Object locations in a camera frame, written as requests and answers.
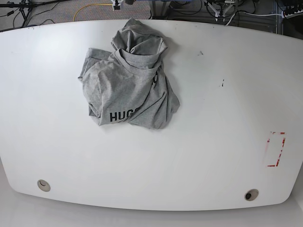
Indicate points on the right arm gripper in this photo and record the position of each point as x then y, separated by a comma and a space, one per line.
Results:
117, 4

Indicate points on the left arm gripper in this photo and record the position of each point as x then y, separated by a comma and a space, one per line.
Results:
222, 9

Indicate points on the grey HUGO T-shirt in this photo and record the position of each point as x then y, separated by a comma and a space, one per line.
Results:
129, 84

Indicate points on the white power strip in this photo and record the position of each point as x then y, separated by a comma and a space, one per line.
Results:
290, 12

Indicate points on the black tripod stand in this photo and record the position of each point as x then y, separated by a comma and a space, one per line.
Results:
25, 7

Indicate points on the red tape rectangle marking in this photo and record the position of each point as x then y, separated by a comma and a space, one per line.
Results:
274, 148

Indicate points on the aluminium frame rail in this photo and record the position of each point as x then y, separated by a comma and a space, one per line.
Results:
159, 8

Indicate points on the right table cable grommet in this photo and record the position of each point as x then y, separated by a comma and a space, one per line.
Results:
251, 195

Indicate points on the table cable grommet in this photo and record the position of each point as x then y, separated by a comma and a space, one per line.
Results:
251, 195
43, 185

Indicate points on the left table cable grommet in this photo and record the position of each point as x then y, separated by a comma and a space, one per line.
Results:
43, 185

